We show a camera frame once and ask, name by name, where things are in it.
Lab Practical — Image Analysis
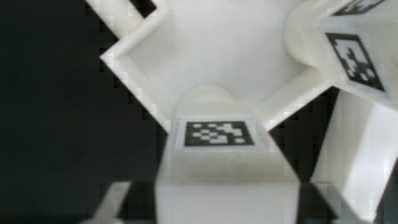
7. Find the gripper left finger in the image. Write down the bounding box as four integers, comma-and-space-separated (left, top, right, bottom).
82, 181, 158, 224

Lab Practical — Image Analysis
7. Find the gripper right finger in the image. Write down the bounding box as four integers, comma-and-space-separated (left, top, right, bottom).
297, 181, 363, 224

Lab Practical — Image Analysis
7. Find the white chair leg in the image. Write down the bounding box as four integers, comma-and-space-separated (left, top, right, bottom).
318, 0, 398, 111
155, 102, 300, 224

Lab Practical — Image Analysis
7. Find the white chair seat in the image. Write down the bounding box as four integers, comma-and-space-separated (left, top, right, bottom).
85, 0, 350, 126

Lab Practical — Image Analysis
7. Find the white right fence bar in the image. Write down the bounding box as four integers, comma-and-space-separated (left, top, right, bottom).
311, 91, 398, 223

